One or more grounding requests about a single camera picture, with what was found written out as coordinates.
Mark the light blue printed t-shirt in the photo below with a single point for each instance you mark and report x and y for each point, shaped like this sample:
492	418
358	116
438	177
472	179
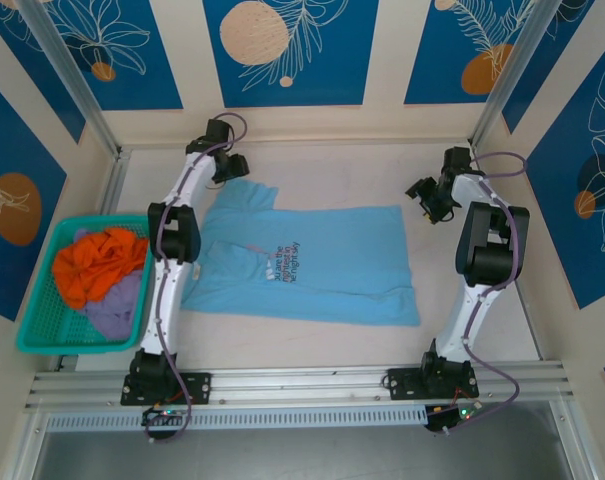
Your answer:
342	260

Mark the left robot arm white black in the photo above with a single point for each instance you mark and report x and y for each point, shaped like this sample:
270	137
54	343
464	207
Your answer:
162	310

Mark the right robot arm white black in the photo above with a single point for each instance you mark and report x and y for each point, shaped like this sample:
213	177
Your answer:
487	260

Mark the orange t-shirt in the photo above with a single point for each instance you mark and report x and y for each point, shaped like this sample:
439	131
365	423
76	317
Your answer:
92	270

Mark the lilac t-shirt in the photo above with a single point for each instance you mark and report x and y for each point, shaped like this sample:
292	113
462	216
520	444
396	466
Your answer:
114	310

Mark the teal plastic mesh basket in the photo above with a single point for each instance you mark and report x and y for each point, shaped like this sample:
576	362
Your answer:
57	325

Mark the grey metal sheet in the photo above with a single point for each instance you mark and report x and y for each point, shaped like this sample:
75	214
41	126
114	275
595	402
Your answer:
302	455

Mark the aluminium side rail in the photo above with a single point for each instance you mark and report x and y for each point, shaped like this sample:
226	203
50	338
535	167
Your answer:
114	185

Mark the aluminium corner post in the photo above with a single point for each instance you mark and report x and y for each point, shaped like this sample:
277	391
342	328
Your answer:
514	75
72	75

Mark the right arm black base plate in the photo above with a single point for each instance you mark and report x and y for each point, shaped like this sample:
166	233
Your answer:
404	382

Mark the aluminium mounting rail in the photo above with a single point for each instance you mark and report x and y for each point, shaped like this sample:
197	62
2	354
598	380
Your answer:
302	382

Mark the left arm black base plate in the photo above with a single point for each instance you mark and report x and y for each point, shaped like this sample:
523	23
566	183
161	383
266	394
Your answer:
202	387

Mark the aluminium frame leg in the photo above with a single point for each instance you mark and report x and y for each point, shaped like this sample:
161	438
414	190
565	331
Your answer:
27	450
572	445

